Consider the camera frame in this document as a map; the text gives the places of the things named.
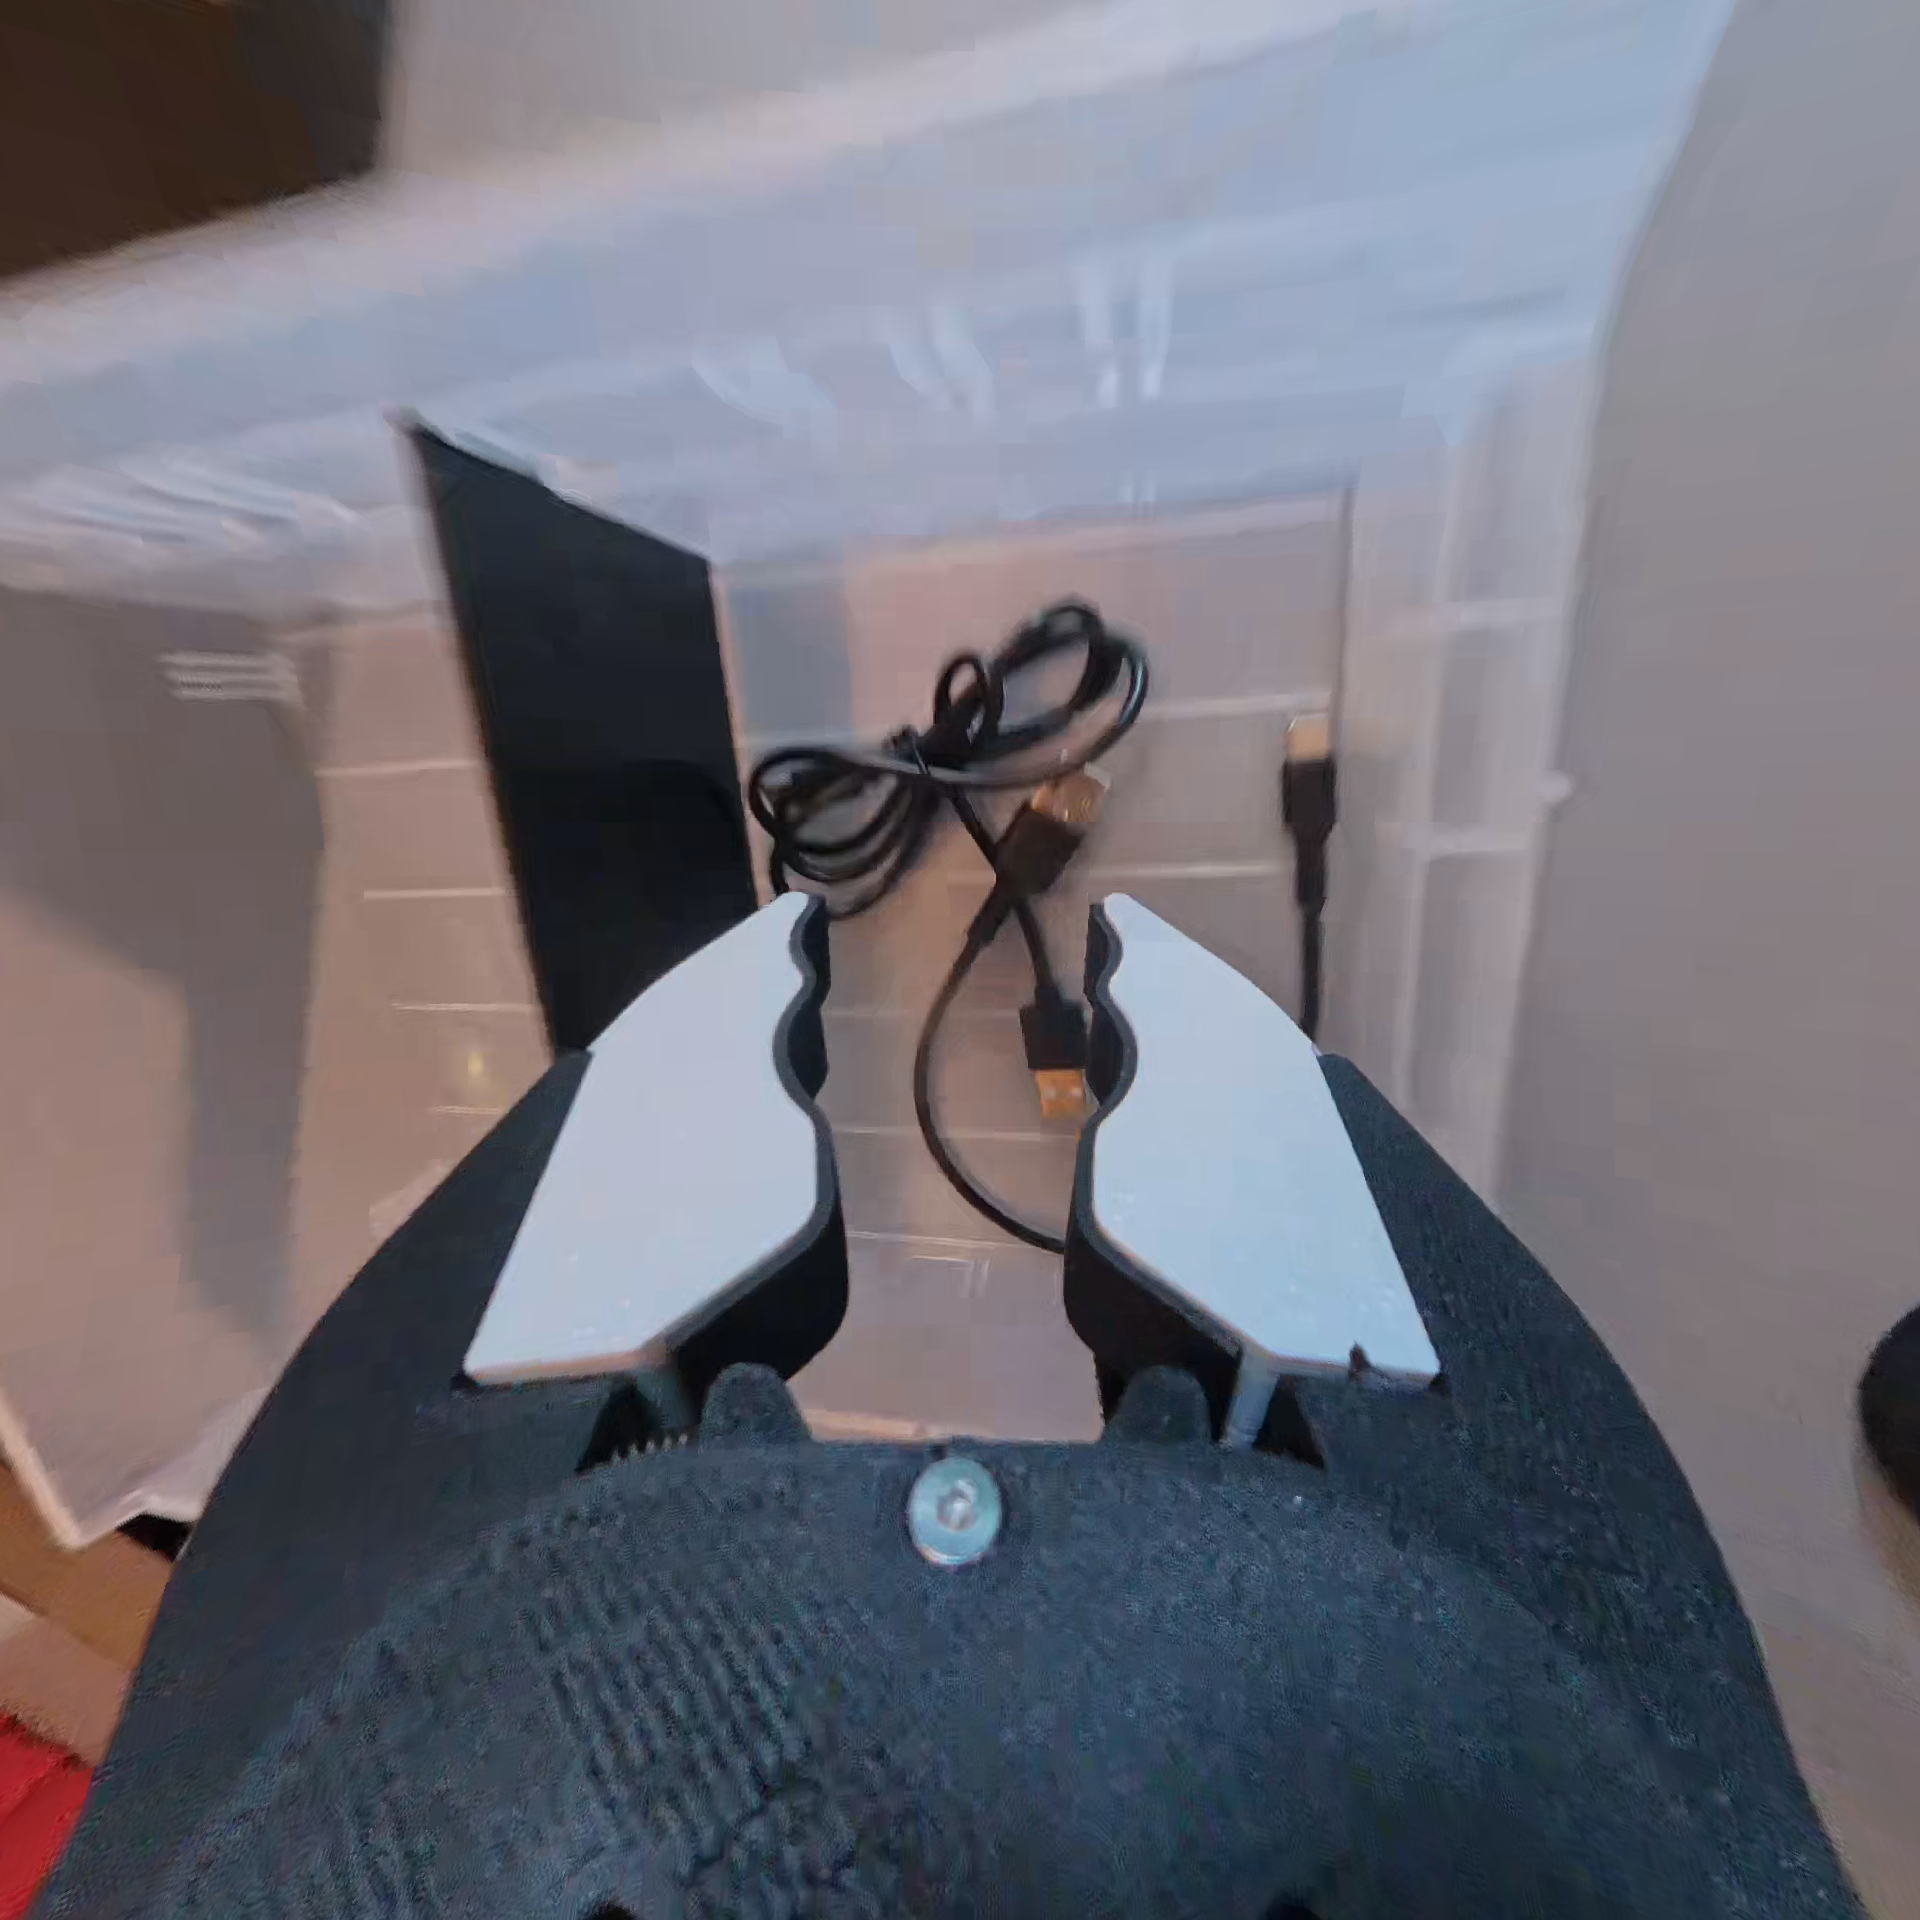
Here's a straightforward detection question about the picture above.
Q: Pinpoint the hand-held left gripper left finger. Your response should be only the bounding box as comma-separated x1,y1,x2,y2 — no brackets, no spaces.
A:
460,891,854,1434

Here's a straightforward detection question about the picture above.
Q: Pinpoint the coiled black usb cable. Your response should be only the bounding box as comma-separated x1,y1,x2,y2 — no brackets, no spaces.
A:
748,599,1156,1127

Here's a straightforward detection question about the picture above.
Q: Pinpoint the black flat device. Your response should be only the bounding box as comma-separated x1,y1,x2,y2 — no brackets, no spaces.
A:
404,423,758,1059

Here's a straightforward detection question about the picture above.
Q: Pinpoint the dark ribbed object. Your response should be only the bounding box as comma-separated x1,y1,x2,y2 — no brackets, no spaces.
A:
1856,1306,1920,1518

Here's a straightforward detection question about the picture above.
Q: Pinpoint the black usb-c cable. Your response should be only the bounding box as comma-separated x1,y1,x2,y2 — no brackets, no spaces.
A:
911,718,1340,1255

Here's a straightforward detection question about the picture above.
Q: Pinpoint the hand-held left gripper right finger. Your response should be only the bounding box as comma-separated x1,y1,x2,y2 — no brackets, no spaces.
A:
1064,891,1444,1454

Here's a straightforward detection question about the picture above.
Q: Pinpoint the clear plastic bin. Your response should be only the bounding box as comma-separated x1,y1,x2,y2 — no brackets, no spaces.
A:
0,45,1742,1555

